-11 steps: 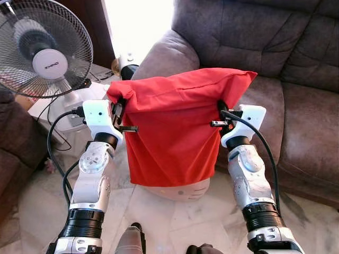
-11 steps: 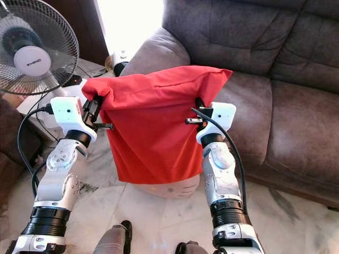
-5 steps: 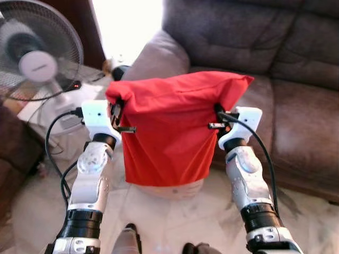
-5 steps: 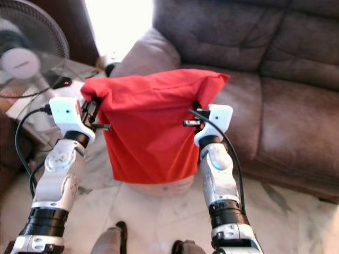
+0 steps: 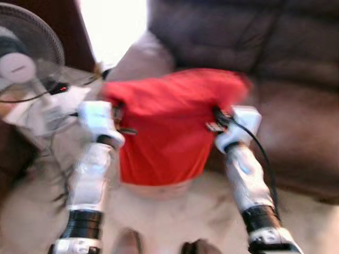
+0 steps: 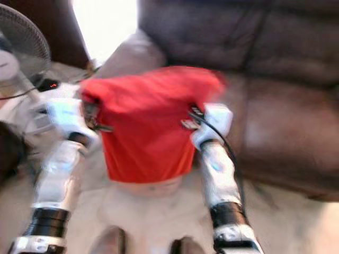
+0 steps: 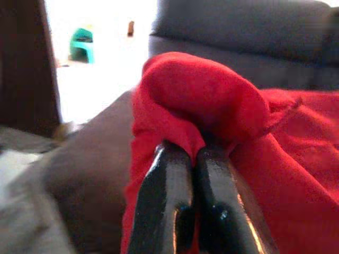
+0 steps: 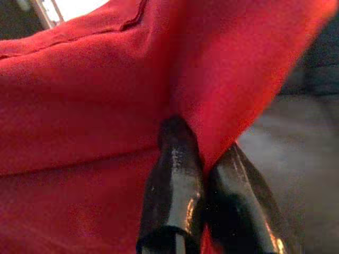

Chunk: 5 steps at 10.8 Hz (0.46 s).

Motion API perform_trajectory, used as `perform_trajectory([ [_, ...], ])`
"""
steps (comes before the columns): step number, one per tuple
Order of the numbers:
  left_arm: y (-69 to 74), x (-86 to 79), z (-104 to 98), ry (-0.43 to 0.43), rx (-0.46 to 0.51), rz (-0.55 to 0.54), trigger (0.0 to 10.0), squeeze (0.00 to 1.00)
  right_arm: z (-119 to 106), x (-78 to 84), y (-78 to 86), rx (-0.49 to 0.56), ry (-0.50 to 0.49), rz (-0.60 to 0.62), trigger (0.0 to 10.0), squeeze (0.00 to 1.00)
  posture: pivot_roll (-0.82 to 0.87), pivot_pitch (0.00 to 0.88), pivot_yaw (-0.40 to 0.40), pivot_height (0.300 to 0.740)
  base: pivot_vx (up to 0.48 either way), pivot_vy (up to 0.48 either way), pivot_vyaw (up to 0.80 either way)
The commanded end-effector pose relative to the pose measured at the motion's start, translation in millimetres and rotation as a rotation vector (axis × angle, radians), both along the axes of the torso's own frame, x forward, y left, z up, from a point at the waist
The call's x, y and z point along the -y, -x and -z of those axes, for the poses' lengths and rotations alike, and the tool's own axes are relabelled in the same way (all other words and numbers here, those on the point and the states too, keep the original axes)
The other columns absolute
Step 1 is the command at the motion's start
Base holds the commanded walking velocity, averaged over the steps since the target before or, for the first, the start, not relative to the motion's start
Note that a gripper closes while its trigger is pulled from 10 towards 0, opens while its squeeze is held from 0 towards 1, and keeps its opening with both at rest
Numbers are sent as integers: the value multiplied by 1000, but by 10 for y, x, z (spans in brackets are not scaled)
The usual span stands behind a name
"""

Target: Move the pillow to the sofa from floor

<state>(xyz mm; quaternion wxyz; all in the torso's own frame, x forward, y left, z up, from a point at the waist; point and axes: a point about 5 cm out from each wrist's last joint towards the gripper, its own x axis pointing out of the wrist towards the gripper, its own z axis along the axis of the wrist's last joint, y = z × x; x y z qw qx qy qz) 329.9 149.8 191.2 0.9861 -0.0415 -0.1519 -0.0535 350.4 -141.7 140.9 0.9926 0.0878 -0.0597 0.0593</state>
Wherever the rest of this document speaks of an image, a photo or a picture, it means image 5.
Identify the red pillow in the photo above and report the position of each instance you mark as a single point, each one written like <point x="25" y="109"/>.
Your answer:
<point x="169" y="127"/>

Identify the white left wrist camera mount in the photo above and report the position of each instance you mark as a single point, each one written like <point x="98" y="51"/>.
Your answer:
<point x="95" y="116"/>

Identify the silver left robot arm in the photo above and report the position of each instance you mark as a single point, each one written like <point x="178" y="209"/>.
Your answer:
<point x="90" y="180"/>

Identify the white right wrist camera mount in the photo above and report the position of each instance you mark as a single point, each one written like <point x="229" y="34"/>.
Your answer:
<point x="244" y="121"/>

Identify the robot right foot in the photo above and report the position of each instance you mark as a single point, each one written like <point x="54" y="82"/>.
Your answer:
<point x="197" y="247"/>

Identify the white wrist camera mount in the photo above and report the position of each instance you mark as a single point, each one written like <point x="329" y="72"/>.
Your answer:
<point x="244" y="121"/>
<point x="95" y="116"/>

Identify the white pedestal fan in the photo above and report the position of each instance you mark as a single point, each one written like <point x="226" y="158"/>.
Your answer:
<point x="16" y="66"/>

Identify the dark wooden door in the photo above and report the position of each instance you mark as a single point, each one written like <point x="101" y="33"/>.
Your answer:
<point x="63" y="26"/>

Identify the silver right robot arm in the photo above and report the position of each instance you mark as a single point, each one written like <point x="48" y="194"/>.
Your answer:
<point x="246" y="180"/>

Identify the brown armchair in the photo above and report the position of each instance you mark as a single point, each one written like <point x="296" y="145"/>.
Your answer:
<point x="13" y="159"/>

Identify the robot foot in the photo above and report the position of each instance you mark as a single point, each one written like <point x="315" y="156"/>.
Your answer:
<point x="128" y="243"/>
<point x="197" y="247"/>

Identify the dark brown fabric sofa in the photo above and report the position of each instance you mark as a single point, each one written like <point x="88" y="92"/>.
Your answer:
<point x="296" y="116"/>

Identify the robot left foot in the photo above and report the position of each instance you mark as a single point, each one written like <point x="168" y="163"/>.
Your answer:
<point x="128" y="243"/>

